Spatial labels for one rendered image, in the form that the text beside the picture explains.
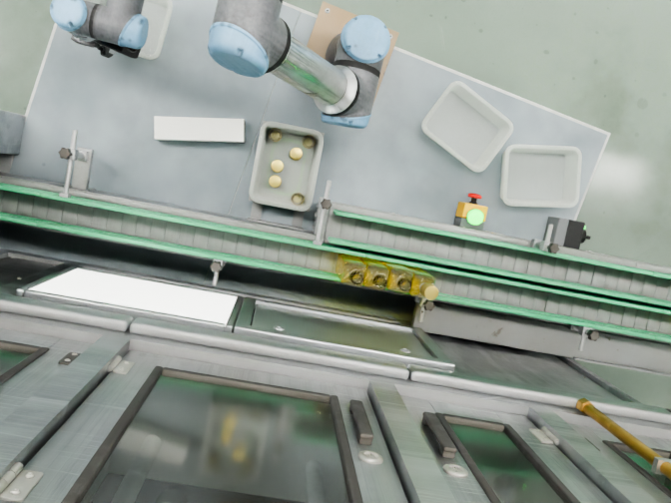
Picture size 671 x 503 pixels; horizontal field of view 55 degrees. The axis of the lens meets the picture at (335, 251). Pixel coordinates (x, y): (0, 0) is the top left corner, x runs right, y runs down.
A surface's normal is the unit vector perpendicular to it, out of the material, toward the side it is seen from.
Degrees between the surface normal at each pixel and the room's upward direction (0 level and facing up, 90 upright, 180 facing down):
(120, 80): 0
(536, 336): 0
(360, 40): 12
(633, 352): 0
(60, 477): 90
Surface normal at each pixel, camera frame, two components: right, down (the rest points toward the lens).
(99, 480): 0.19, -0.98
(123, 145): 0.07, 0.11
